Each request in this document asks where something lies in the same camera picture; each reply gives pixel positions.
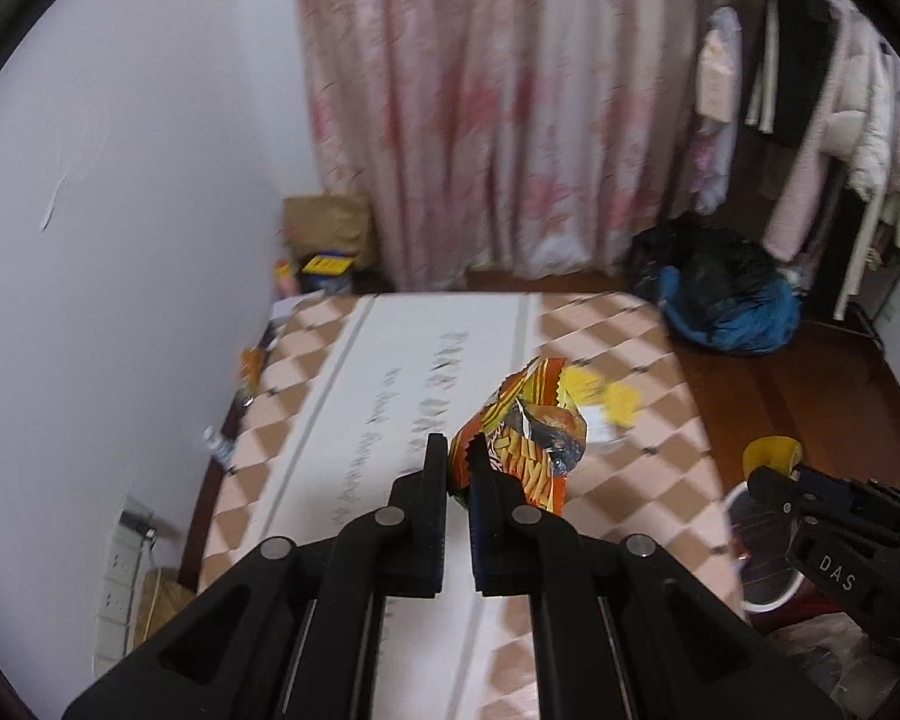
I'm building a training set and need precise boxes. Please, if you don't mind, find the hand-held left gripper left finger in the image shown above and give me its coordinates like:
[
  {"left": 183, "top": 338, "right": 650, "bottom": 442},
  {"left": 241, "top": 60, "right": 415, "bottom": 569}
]
[{"left": 64, "top": 435, "right": 449, "bottom": 720}]

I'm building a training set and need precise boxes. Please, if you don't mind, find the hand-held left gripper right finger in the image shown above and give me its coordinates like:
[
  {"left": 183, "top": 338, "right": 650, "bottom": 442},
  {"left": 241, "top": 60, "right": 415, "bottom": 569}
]
[{"left": 469, "top": 432, "right": 842, "bottom": 720}]

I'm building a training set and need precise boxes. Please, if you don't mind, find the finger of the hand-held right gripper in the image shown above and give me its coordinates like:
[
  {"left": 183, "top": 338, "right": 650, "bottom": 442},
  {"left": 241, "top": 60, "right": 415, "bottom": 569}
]
[
  {"left": 748, "top": 467, "right": 818, "bottom": 533},
  {"left": 795, "top": 465, "right": 900, "bottom": 533}
]

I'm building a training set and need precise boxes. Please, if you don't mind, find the small yellow cup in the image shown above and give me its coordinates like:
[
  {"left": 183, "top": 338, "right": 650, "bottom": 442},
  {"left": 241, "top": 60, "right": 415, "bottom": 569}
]
[{"left": 744, "top": 435, "right": 803, "bottom": 492}]

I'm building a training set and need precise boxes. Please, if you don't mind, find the white round bin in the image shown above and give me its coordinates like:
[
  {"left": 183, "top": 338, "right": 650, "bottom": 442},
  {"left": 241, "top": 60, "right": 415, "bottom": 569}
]
[{"left": 724, "top": 484, "right": 805, "bottom": 614}]

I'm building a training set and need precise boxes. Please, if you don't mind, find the orange snack packet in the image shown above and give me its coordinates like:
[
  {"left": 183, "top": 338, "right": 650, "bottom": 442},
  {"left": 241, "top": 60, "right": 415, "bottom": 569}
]
[{"left": 448, "top": 358, "right": 590, "bottom": 518}]

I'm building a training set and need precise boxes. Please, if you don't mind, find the checked tablecloth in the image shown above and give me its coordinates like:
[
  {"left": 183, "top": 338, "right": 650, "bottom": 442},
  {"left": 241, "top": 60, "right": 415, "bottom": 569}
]
[{"left": 195, "top": 291, "right": 745, "bottom": 720}]

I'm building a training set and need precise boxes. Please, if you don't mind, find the blue and black clothes pile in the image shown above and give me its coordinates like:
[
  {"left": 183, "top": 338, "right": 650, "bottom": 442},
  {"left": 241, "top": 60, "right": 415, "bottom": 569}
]
[{"left": 630, "top": 214, "right": 803, "bottom": 357}]

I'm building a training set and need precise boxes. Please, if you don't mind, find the orange snack bag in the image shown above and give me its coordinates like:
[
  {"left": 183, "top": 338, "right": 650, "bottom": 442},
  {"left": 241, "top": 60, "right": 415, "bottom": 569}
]
[{"left": 238, "top": 345, "right": 268, "bottom": 404}]

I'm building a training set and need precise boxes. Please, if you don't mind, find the blue tin with yellow lid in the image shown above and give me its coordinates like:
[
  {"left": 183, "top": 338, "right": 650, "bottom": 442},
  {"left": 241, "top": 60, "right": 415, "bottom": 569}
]
[{"left": 300, "top": 253, "right": 357, "bottom": 295}]

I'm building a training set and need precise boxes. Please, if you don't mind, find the brown cardboard piece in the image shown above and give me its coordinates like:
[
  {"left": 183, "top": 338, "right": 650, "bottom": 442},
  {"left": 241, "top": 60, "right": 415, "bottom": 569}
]
[{"left": 135, "top": 570, "right": 196, "bottom": 640}]

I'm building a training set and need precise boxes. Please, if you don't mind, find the brown paper bag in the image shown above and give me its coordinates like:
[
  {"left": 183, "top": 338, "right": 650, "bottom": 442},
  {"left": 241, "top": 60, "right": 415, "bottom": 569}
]
[{"left": 283, "top": 195, "right": 380, "bottom": 275}]

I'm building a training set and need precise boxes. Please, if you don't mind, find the white power strip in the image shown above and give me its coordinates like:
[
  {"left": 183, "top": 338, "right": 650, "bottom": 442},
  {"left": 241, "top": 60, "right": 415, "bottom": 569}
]
[{"left": 94, "top": 514, "right": 155, "bottom": 676}]

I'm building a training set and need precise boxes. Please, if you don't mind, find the pink fleece coat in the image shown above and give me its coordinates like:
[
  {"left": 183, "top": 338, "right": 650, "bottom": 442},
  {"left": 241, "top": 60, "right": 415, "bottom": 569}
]
[{"left": 763, "top": 0, "right": 882, "bottom": 265}]

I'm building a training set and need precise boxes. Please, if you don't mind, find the white puffer jacket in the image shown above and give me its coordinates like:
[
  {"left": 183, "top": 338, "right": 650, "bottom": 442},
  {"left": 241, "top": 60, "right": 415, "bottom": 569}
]
[{"left": 847, "top": 37, "right": 900, "bottom": 203}]

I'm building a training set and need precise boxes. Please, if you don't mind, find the pink floral curtain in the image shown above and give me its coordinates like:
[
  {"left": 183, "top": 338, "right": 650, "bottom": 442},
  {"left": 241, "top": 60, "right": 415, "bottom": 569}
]
[{"left": 289, "top": 0, "right": 721, "bottom": 293}]

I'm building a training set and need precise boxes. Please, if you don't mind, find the pale hanging shirt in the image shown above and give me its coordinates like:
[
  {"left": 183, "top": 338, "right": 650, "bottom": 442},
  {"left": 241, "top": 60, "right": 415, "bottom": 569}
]
[{"left": 692, "top": 6, "right": 745, "bottom": 216}]

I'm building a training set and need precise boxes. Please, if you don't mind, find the black coat with white stripes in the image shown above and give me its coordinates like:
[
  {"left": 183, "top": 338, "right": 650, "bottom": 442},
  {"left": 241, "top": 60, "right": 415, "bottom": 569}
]
[{"left": 757, "top": 0, "right": 842, "bottom": 152}]

